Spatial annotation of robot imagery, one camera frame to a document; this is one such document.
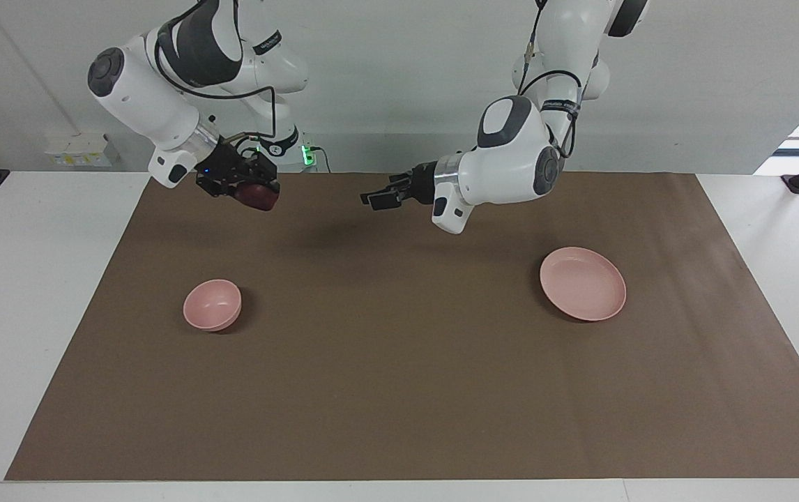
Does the dark red apple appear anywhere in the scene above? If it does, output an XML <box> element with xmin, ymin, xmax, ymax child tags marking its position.
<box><xmin>234</xmin><ymin>180</ymin><xmax>280</xmax><ymax>212</ymax></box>

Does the pink round bowl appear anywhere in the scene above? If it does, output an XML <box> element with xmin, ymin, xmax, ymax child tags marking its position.
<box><xmin>183</xmin><ymin>279</ymin><xmax>243</xmax><ymax>332</ymax></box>

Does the pink round plate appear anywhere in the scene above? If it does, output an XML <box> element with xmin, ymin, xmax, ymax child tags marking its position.
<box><xmin>539</xmin><ymin>247</ymin><xmax>627</xmax><ymax>322</ymax></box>

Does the green lit power strip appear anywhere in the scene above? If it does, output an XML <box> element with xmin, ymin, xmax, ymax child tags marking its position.
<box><xmin>300</xmin><ymin>136</ymin><xmax>332</xmax><ymax>174</ymax></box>

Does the brown table mat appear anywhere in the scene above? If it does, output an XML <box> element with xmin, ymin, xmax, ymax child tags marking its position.
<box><xmin>6</xmin><ymin>172</ymin><xmax>799</xmax><ymax>482</ymax></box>

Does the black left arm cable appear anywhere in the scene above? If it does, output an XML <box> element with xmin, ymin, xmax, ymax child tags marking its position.
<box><xmin>517</xmin><ymin>0</ymin><xmax>583</xmax><ymax>158</ymax></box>

